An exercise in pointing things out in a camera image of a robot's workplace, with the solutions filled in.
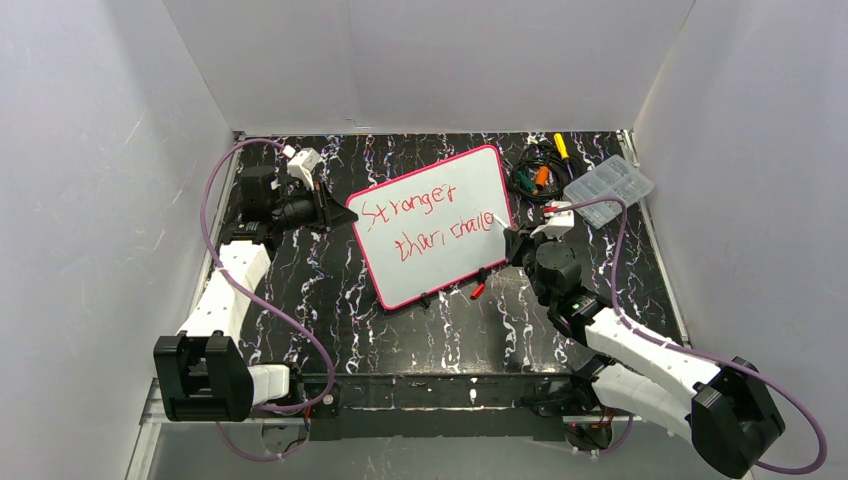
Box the red marker cap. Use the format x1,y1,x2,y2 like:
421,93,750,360
470,282,486,300

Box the pink framed whiteboard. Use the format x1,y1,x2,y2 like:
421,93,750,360
346,145,512,310

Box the red white marker pen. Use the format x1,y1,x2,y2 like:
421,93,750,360
492,213,511,230

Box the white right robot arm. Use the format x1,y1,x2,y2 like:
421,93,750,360
504,228,786,479

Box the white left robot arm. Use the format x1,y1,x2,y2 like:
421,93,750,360
153,166,358,422

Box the green connector plug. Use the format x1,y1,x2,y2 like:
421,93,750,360
513,171,536,193

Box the orange connector plug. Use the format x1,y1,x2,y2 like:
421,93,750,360
533,165,550,191

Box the clear plastic organizer box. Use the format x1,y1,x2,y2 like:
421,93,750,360
564,155,655,229

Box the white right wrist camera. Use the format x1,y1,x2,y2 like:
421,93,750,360
530,200,575,239

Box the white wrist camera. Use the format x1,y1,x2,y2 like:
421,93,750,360
530,200,575,239
286,148,323,190

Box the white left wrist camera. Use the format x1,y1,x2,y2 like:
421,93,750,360
286,148,323,190

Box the black coiled cable bundle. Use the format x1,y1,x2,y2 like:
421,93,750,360
506,140,588,205

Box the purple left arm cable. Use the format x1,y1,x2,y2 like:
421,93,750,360
197,137,338,463

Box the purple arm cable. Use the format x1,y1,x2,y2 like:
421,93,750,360
197,137,338,463
553,195,829,476

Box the yellow handled tool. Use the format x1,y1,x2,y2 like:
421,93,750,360
553,132,569,161

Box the aluminium front rail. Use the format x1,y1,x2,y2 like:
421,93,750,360
139,377,738,425

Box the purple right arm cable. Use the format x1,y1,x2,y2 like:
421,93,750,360
553,195,829,476

